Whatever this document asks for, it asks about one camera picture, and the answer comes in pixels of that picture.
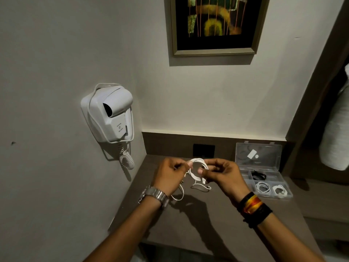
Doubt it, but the person's right hand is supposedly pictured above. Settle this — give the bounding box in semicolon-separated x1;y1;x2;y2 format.
197;158;251;206

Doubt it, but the person's left hand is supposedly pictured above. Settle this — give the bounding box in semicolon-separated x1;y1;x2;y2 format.
151;157;193;197

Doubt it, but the long white cable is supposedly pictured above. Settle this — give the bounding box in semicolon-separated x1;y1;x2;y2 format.
170;181;185;202
186;158;212;190

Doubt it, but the clear plastic organizer box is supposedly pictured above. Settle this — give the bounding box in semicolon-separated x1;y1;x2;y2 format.
235;141;294;200

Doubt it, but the person's left forearm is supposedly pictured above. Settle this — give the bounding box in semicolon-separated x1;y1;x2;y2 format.
83;198;164;262

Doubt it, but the person's right forearm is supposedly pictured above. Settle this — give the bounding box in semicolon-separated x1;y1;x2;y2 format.
256;213;326;262

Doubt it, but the silver wristwatch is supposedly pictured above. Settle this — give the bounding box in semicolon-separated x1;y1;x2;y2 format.
137;185;170;210

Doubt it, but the black orange striped wristband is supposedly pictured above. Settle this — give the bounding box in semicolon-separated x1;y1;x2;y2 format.
236;191;273;229

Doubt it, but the brown wooden wardrobe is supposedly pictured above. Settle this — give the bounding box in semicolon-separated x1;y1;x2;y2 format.
281;0;349;243

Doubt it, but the white hanging towel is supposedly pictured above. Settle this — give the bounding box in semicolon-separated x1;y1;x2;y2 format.
319;62;349;171

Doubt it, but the coiled black cable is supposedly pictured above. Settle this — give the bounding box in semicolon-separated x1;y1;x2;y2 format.
250;170;267;181

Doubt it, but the coiled white cable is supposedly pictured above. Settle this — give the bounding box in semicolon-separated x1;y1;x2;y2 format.
256;181;272;195
272;184;288;198

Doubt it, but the black wall socket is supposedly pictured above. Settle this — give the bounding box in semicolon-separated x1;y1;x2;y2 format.
193;143;216;159

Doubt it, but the white spiral dryer cord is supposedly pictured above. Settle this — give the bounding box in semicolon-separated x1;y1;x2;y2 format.
117;142;135;170

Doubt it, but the white wall hair dryer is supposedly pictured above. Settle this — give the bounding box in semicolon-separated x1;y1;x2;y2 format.
88;85;134;143
80;82;135;145

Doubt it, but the framed wall picture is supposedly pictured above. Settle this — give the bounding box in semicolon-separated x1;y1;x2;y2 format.
164;0;271;57

